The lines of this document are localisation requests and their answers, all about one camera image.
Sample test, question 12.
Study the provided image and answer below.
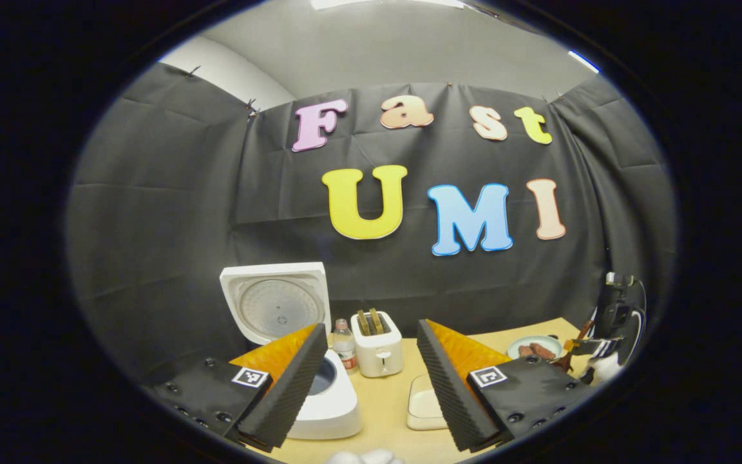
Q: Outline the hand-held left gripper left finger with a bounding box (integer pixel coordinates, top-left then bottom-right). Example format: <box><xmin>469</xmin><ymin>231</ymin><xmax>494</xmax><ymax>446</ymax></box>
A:
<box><xmin>142</xmin><ymin>322</ymin><xmax>330</xmax><ymax>454</ymax></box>

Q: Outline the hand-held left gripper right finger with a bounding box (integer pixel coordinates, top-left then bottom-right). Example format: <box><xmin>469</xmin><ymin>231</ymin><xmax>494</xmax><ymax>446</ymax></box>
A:
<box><xmin>416</xmin><ymin>319</ymin><xmax>594</xmax><ymax>453</ymax></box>

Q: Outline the brown wooden spoon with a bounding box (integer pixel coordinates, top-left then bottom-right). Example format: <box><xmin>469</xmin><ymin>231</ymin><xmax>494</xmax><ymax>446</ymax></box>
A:
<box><xmin>550</xmin><ymin>320</ymin><xmax>595</xmax><ymax>373</ymax></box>

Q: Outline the white rice cooker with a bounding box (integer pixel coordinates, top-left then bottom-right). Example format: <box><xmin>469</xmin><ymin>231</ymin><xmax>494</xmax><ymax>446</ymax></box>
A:
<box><xmin>220</xmin><ymin>261</ymin><xmax>363</xmax><ymax>441</ymax></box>

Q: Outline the cream rectangular tray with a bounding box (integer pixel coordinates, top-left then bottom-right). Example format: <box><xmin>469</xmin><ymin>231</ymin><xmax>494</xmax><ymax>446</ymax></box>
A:
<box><xmin>406</xmin><ymin>374</ymin><xmax>449</xmax><ymax>431</ymax></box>

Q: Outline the clear plastic water bottle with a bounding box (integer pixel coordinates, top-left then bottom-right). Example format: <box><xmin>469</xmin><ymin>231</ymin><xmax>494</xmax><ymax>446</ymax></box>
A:
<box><xmin>332</xmin><ymin>318</ymin><xmax>359</xmax><ymax>376</ymax></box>

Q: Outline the pale green plate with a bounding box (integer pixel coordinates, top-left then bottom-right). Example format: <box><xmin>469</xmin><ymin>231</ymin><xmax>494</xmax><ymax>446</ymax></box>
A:
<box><xmin>506</xmin><ymin>335</ymin><xmax>564</xmax><ymax>360</ymax></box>

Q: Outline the white toaster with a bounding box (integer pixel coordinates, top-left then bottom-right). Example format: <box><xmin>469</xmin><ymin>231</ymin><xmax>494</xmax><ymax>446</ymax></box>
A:
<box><xmin>350</xmin><ymin>311</ymin><xmax>405</xmax><ymax>378</ymax></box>

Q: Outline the black backdrop cloth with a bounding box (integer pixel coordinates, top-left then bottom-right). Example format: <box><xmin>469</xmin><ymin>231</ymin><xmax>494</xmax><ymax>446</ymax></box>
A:
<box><xmin>65</xmin><ymin>61</ymin><xmax>678</xmax><ymax>381</ymax></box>

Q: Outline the ceiling light panel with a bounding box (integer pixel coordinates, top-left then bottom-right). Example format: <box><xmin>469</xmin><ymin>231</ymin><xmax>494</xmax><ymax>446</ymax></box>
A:
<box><xmin>567</xmin><ymin>50</ymin><xmax>600</xmax><ymax>73</ymax></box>
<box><xmin>310</xmin><ymin>0</ymin><xmax>468</xmax><ymax>10</ymax></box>

